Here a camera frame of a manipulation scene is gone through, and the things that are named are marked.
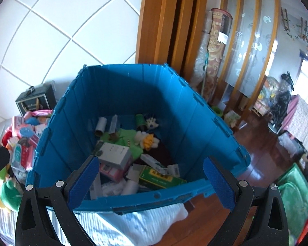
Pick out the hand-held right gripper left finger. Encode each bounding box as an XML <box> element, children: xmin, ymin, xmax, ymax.
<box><xmin>15</xmin><ymin>156</ymin><xmax>100</xmax><ymax>246</ymax></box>

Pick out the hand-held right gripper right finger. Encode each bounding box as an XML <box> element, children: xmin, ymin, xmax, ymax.
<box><xmin>203</xmin><ymin>156</ymin><xmax>290</xmax><ymax>246</ymax></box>

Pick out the blue plastic crate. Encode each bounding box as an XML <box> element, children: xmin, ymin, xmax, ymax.
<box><xmin>26</xmin><ymin>63</ymin><xmax>251</xmax><ymax>216</ymax></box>

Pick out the white upright carton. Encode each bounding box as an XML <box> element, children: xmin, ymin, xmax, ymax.
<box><xmin>88</xmin><ymin>170</ymin><xmax>102</xmax><ymax>200</ymax></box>

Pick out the teal white packet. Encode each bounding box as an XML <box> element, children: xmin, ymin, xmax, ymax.
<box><xmin>11</xmin><ymin>143</ymin><xmax>29</xmax><ymax>167</ymax></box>

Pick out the pink box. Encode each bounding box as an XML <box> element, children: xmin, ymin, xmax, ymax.
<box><xmin>100</xmin><ymin>164</ymin><xmax>126</xmax><ymax>182</ymax></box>

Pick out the small green frog plush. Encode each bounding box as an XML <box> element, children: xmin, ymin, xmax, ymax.
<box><xmin>0</xmin><ymin>179</ymin><xmax>22</xmax><ymax>212</ymax></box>

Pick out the crumpled white paper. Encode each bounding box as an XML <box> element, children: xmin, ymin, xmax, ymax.
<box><xmin>101</xmin><ymin>178</ymin><xmax>139</xmax><ymax>198</ymax></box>

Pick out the white grey box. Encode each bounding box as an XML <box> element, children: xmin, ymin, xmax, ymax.
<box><xmin>94</xmin><ymin>141</ymin><xmax>134</xmax><ymax>171</ymax></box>

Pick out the pink tissue pack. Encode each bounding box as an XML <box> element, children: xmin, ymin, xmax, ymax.
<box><xmin>11</xmin><ymin>116</ymin><xmax>26</xmax><ymax>136</ymax></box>

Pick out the small white box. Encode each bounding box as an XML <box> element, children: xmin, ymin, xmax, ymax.
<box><xmin>167</xmin><ymin>164</ymin><xmax>181</xmax><ymax>177</ymax></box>

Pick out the green yellow box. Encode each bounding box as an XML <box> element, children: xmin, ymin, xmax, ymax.
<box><xmin>139</xmin><ymin>165</ymin><xmax>187</xmax><ymax>190</ymax></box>

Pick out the white paper roll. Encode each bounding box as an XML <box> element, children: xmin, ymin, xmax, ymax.
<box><xmin>94</xmin><ymin>116</ymin><xmax>108</xmax><ymax>137</ymax></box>

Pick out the green cloth plush toy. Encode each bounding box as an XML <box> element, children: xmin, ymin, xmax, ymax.
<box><xmin>100</xmin><ymin>128</ymin><xmax>144</xmax><ymax>159</ymax></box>

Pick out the grey slim box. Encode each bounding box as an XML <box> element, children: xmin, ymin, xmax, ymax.
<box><xmin>108</xmin><ymin>115</ymin><xmax>118</xmax><ymax>135</ymax></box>

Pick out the pink foil packet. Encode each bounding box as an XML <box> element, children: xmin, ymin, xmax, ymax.
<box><xmin>31</xmin><ymin>110</ymin><xmax>54</xmax><ymax>117</ymax></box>

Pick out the green white carton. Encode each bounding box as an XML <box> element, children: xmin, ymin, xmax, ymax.
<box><xmin>224</xmin><ymin>110</ymin><xmax>241</xmax><ymax>127</ymax></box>

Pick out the white green slim box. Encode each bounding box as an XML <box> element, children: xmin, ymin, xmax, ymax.
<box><xmin>140</xmin><ymin>154</ymin><xmax>168</xmax><ymax>175</ymax></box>

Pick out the black gift box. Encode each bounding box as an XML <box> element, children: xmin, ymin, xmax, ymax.
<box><xmin>15</xmin><ymin>83</ymin><xmax>57</xmax><ymax>117</ymax></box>

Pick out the cream plush toy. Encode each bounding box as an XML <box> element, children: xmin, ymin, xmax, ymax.
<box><xmin>133</xmin><ymin>131</ymin><xmax>160</xmax><ymax>150</ymax></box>

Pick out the white dog plush toy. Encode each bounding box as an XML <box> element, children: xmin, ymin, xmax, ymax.
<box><xmin>144</xmin><ymin>115</ymin><xmax>160</xmax><ymax>130</ymax></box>

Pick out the floral cloth covered table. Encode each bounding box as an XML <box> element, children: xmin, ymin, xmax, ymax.
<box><xmin>281</xmin><ymin>95</ymin><xmax>308</xmax><ymax>159</ymax></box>

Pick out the black bag pile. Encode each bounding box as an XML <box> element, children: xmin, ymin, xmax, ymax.
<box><xmin>268</xmin><ymin>73</ymin><xmax>295</xmax><ymax>123</ymax></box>

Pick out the rolled patterned carpet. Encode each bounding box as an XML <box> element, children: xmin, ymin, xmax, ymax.
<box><xmin>190</xmin><ymin>8</ymin><xmax>233</xmax><ymax>103</ymax></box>

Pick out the frosted glass sliding door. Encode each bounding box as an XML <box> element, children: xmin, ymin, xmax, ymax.
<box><xmin>216</xmin><ymin>0</ymin><xmax>283</xmax><ymax>113</ymax></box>

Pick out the wooden door frame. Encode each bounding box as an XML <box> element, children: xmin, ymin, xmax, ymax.
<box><xmin>135</xmin><ymin>0</ymin><xmax>237</xmax><ymax>103</ymax></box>

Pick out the wall vine decoration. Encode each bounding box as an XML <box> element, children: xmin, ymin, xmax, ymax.
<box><xmin>281</xmin><ymin>8</ymin><xmax>308</xmax><ymax>52</ymax></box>

